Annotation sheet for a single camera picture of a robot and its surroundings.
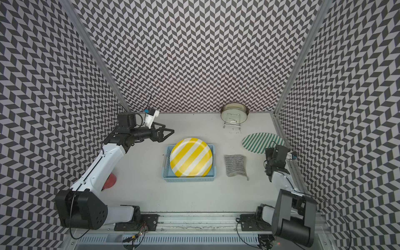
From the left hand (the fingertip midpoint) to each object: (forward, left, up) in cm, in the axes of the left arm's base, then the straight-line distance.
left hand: (168, 130), depth 76 cm
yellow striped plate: (-4, -10, -20) cm, 23 cm away
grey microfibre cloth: (-7, -36, -24) cm, 44 cm away
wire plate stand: (+26, -38, -25) cm, 52 cm away
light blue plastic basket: (-14, +3, -25) cm, 28 cm away
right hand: (-1, -54, -17) cm, 57 cm away
